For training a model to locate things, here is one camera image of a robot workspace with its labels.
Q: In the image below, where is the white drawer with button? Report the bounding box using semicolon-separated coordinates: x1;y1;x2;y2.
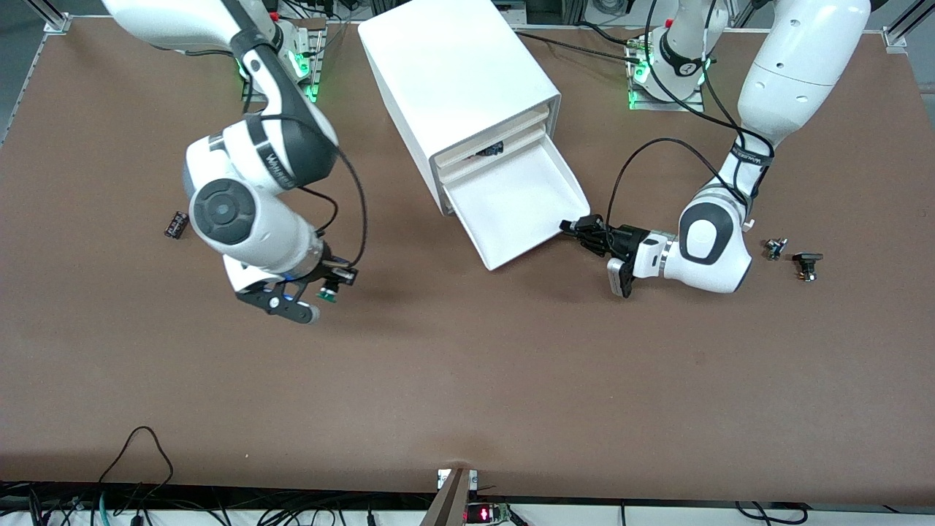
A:
440;135;591;272

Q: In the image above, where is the white drawer with black part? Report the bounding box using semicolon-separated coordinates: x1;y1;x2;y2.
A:
436;123;549;187

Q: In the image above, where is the white drawer cabinet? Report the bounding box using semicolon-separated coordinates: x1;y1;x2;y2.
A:
356;0;563;218

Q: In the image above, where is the device with red display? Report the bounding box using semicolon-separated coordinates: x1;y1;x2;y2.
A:
465;503;512;525

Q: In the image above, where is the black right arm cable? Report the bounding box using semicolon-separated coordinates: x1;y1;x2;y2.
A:
241;73;368;267

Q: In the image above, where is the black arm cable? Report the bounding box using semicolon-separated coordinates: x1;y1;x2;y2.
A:
606;0;775;235
241;73;368;267

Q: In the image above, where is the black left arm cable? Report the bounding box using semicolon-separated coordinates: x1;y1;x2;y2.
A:
606;0;775;235

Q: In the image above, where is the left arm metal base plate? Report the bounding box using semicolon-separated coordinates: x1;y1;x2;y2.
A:
627;37;706;113

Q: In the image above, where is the black switch component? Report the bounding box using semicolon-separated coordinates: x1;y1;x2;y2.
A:
793;252;825;283

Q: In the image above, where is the black cable to base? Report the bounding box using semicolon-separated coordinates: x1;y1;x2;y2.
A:
515;29;644;53

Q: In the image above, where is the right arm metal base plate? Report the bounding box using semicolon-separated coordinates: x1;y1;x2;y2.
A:
241;18;326;103

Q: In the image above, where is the black looped cable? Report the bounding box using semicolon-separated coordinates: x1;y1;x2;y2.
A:
99;426;175;505

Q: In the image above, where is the black cable bundle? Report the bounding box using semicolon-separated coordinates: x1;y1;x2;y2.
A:
0;482;424;526

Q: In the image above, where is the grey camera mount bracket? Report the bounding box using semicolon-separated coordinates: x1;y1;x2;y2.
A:
420;468;479;526

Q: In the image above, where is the black cable coil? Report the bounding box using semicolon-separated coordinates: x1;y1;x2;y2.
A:
734;500;808;525

